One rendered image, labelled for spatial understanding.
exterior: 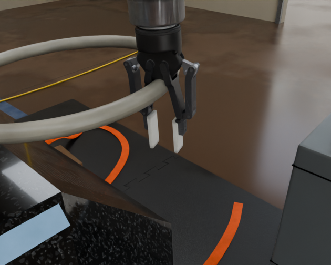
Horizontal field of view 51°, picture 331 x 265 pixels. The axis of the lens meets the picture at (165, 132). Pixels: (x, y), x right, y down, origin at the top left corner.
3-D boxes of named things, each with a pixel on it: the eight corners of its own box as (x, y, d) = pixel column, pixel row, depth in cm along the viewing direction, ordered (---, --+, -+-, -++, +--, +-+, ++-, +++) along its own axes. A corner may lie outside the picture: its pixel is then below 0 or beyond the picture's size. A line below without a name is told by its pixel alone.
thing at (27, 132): (-147, 146, 55) (-157, 130, 54) (13, 49, 97) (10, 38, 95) (158, 150, 47) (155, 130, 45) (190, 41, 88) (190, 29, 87)
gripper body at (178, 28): (190, 19, 58) (192, 72, 62) (144, 17, 61) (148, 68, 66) (173, 30, 52) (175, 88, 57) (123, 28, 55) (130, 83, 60)
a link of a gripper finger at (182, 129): (179, 106, 63) (195, 109, 62) (180, 131, 66) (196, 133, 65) (176, 110, 62) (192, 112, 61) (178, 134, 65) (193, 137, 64)
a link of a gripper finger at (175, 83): (166, 56, 61) (173, 54, 60) (183, 113, 65) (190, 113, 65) (157, 63, 58) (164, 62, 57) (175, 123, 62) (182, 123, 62)
